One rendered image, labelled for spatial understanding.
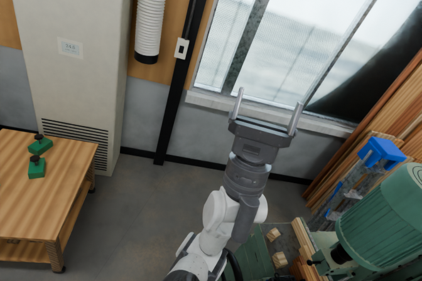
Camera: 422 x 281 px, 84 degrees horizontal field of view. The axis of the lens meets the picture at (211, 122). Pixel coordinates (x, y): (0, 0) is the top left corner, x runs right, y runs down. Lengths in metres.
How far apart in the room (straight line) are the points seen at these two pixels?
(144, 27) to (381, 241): 1.44
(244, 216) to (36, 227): 1.17
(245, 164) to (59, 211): 1.19
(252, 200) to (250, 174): 0.06
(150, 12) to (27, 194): 1.17
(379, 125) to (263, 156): 1.98
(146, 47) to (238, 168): 1.22
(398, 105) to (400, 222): 1.62
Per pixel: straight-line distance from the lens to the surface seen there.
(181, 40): 1.60
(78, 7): 1.49
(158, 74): 1.83
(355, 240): 0.90
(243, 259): 1.34
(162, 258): 1.95
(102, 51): 1.53
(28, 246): 1.84
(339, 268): 1.07
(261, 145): 0.45
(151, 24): 1.51
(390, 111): 2.36
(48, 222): 1.49
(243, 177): 0.46
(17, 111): 2.50
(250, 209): 0.47
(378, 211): 0.84
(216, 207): 0.51
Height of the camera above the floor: 1.81
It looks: 36 degrees down
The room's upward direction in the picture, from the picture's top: 21 degrees clockwise
